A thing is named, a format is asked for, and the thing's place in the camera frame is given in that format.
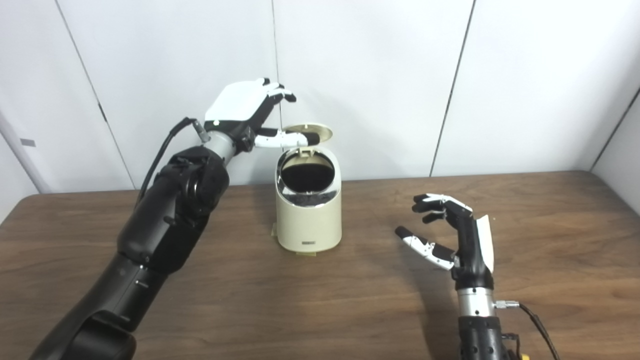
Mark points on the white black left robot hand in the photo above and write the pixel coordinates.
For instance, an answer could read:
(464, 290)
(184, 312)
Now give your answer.
(237, 105)

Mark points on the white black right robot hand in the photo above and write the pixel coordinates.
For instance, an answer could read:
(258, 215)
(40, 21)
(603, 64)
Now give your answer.
(470, 255)

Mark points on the cream round bin lid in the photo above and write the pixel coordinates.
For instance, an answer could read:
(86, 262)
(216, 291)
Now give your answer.
(325, 131)

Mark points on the cream-colored bin body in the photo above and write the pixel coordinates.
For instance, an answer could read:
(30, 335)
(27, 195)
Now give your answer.
(309, 225)

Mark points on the yellowish tape under bin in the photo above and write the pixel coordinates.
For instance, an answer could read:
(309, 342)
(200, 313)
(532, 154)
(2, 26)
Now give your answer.
(306, 253)

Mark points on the grey slanted pole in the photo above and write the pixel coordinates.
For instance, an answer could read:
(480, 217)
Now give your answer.
(22, 150)

